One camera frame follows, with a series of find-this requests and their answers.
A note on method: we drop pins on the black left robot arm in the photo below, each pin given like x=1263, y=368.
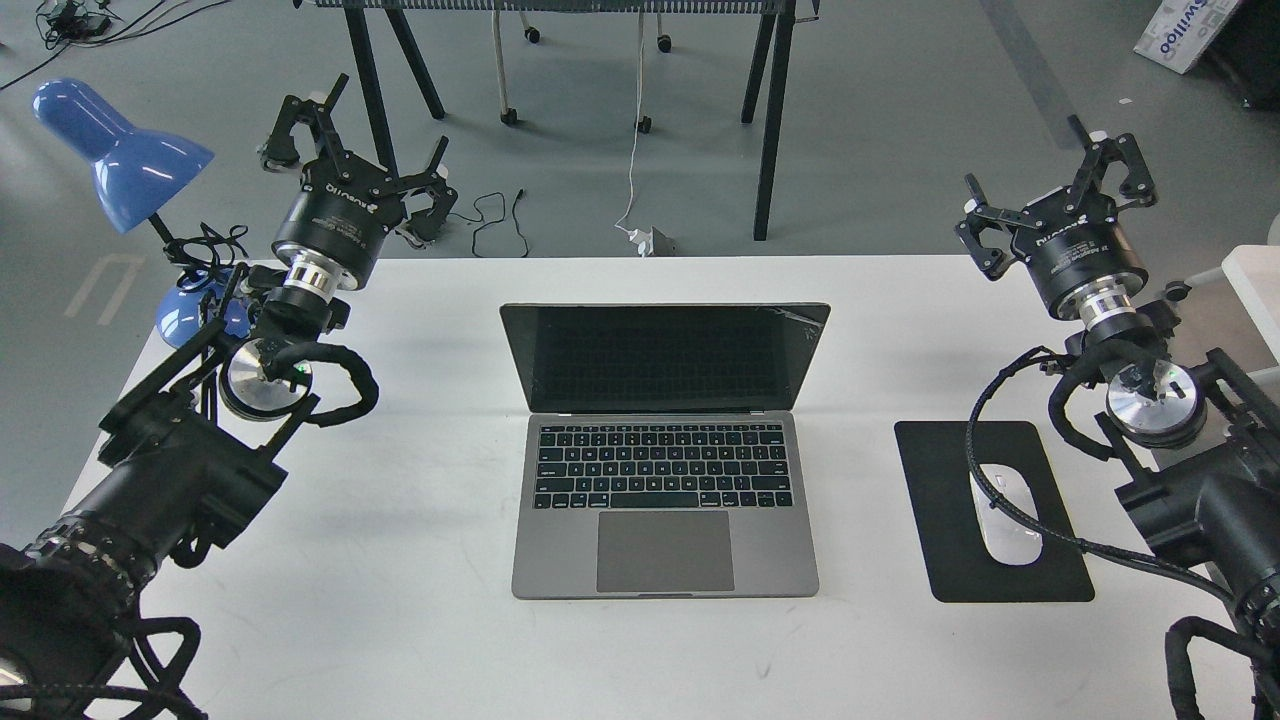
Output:
x=191, y=450

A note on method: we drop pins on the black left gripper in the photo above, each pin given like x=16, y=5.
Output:
x=335, y=222

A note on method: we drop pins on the white side table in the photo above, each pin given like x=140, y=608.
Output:
x=1252, y=270

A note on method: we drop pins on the blue desk lamp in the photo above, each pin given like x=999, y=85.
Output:
x=136, y=171

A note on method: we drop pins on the grey open laptop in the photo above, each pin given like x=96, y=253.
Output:
x=661, y=453

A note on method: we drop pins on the white computer mouse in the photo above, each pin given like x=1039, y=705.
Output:
x=1006, y=540

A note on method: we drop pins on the black trestle table frame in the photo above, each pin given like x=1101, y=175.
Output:
x=501, y=36

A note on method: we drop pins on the black mouse pad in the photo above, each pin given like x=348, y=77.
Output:
x=933, y=455

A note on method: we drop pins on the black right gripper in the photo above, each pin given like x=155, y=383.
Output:
x=1075, y=250

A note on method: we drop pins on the white cardboard box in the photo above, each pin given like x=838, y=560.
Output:
x=1180, y=32

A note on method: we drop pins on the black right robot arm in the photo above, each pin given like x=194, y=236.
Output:
x=1199, y=442

